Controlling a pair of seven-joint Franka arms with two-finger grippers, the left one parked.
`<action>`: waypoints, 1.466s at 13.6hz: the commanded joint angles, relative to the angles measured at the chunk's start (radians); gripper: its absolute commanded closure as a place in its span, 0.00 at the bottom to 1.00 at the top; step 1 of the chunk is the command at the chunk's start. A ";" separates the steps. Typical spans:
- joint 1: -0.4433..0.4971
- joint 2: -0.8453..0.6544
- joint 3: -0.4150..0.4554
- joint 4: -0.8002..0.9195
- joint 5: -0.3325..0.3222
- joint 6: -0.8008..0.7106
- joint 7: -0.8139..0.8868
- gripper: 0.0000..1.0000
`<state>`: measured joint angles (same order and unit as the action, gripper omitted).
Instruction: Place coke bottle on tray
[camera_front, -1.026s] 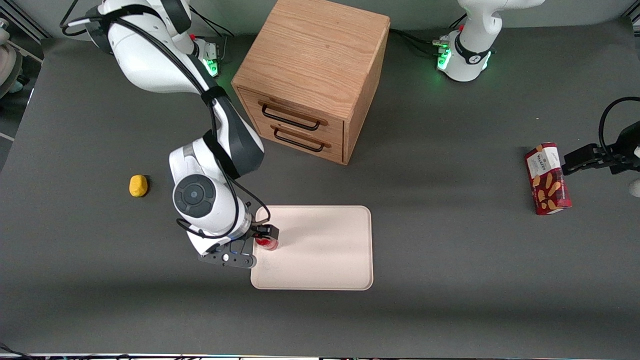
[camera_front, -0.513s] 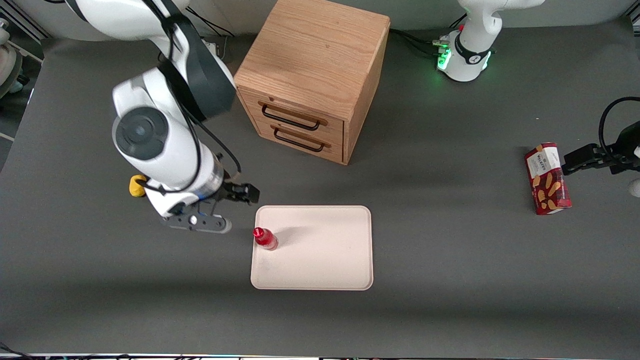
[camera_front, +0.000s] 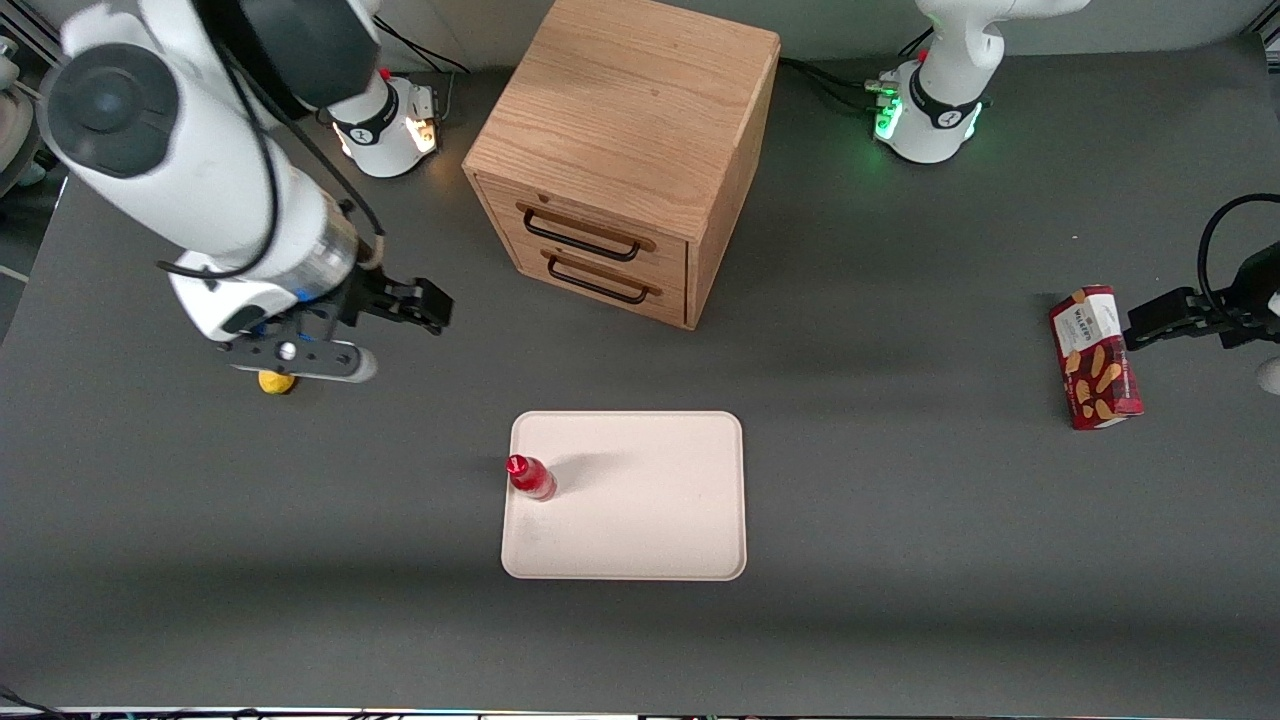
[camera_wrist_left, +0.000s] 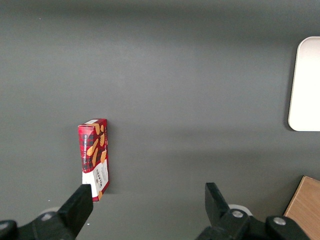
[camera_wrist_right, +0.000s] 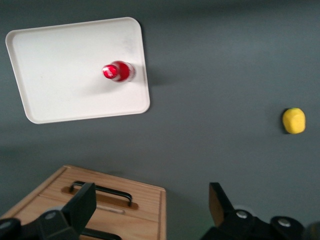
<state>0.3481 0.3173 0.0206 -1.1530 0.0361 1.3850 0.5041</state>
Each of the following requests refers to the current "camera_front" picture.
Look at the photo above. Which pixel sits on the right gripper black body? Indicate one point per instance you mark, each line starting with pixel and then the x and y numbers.
pixel 372 297

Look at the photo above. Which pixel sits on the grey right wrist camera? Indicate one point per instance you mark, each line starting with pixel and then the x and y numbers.
pixel 320 360

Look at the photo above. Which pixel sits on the red coke bottle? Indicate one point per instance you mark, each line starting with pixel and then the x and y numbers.
pixel 532 480

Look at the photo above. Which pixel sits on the wooden two-drawer cabinet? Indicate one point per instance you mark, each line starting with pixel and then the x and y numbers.
pixel 620 110

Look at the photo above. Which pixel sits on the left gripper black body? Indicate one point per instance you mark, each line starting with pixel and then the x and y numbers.
pixel 1243 306

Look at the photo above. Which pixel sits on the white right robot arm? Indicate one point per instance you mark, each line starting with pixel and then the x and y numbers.
pixel 220 200

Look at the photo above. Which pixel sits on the yellow lemon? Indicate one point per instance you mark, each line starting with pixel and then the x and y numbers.
pixel 276 383

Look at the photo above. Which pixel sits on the aluminium frame rail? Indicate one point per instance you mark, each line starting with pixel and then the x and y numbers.
pixel 30 30

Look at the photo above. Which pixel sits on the red cookie box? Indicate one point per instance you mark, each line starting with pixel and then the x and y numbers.
pixel 1100 370

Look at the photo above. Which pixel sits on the beige rectangular tray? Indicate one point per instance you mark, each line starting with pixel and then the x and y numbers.
pixel 640 510

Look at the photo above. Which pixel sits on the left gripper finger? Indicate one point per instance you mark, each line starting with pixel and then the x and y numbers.
pixel 1175 302
pixel 1160 330

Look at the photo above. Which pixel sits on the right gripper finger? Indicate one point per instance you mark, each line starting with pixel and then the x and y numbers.
pixel 428 298
pixel 405 315

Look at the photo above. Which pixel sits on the beige round background object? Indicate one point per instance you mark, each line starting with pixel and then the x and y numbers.
pixel 12 130

